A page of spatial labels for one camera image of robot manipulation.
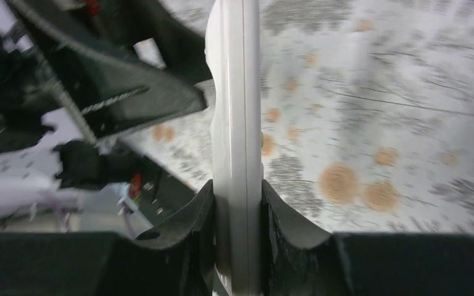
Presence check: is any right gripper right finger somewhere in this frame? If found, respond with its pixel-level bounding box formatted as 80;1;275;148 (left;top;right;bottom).
261;181;474;296

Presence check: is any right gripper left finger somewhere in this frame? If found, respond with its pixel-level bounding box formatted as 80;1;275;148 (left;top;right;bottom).
0;181;215;295

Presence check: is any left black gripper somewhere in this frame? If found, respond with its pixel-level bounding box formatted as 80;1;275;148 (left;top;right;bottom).
0;1;207;154

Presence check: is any white AC remote control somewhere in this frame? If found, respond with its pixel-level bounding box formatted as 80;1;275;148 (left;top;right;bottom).
206;1;262;295

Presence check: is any floral patterned table mat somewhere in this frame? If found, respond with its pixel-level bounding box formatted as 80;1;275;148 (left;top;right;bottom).
122;0;474;250

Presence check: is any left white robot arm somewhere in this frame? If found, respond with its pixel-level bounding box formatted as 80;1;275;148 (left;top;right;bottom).
0;1;211;217

